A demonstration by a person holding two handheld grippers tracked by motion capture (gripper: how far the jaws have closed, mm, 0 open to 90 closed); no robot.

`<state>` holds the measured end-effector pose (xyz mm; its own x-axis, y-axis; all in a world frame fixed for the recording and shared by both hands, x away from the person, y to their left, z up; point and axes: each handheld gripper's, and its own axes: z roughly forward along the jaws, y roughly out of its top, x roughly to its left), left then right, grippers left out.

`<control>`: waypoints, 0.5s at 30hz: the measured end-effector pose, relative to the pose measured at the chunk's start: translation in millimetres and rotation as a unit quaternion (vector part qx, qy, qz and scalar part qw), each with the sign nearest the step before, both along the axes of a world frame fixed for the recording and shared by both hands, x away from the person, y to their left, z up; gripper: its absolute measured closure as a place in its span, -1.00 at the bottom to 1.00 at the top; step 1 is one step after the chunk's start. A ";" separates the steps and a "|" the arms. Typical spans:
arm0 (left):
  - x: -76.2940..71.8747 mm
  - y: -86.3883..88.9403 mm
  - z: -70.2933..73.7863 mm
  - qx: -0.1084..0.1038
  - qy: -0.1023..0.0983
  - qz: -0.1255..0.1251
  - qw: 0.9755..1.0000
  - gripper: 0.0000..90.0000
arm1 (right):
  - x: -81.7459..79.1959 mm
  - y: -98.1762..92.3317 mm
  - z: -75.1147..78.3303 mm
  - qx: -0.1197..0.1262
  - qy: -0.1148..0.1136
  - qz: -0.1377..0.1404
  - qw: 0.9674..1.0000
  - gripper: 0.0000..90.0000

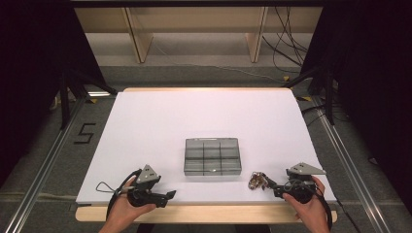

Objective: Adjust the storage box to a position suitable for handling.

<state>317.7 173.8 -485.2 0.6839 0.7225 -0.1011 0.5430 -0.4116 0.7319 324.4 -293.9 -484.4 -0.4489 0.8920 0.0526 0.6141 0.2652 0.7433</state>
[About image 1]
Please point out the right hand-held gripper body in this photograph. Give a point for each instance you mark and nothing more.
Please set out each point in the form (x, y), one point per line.
(301, 189)

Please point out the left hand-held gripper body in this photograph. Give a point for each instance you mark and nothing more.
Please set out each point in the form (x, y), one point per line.
(147, 174)

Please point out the clear plastic compartment box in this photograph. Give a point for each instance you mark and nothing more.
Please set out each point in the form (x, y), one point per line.
(212, 157)

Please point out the person's right hand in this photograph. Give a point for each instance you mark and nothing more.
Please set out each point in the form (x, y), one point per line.
(311, 210)

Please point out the person's left hand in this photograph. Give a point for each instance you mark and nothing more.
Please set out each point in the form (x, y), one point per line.
(121, 210)

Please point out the wooden table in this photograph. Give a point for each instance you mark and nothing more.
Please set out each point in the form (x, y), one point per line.
(200, 214)

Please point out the white table mat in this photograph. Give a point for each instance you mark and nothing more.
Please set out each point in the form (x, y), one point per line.
(207, 113)

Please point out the yellow tape piece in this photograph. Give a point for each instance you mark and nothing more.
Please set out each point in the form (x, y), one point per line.
(286, 78)
(305, 98)
(93, 101)

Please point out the short aluminium bar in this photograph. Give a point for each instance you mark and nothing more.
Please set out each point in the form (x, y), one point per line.
(98, 94)

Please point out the black metal stand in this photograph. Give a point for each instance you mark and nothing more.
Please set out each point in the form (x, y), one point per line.
(64, 97)
(328, 97)

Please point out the black curtain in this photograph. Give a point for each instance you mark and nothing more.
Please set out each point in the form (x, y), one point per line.
(32, 64)
(372, 81)

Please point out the wooden shelf unit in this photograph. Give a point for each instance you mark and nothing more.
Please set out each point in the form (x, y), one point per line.
(200, 19)

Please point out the aluminium floor rail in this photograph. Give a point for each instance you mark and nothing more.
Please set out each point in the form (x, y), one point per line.
(42, 171)
(353, 168)

